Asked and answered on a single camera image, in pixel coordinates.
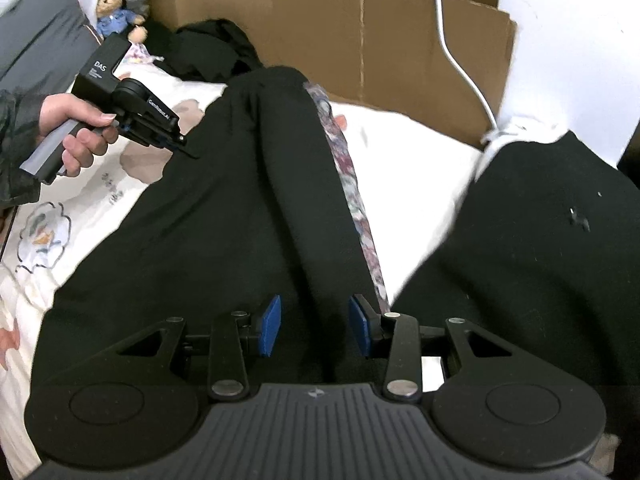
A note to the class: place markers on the dark cloth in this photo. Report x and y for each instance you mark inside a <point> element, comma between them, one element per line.
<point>160,40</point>

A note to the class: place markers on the flat cardboard sheet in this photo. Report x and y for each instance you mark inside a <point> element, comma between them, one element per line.
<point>400,50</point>

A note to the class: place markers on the crumpled black garment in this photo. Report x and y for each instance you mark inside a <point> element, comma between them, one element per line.
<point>210,50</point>

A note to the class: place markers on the white garment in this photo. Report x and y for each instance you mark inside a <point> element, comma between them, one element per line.
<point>505,137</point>

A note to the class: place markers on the person's left hand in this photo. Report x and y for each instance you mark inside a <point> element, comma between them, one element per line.
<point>60,110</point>

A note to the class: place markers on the black pants patterned side stripe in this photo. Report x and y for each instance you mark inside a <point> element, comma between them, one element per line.
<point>225,210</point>

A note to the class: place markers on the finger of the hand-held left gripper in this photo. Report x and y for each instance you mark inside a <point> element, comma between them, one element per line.
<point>160,132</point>

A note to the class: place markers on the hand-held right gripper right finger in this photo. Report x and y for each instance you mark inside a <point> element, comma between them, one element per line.
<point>361,325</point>

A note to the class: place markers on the teddy bear blue shirt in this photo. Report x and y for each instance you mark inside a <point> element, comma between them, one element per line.
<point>115,20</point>

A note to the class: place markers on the grey pillow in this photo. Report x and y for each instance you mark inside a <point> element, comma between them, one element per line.
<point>45,45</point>

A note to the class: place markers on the cream printed blanket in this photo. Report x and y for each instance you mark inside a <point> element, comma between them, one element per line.
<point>425,160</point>

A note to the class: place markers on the folded black garment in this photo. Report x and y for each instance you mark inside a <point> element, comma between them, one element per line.
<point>525,260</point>

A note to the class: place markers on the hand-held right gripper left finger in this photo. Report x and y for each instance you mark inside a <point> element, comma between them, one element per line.
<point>270,325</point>

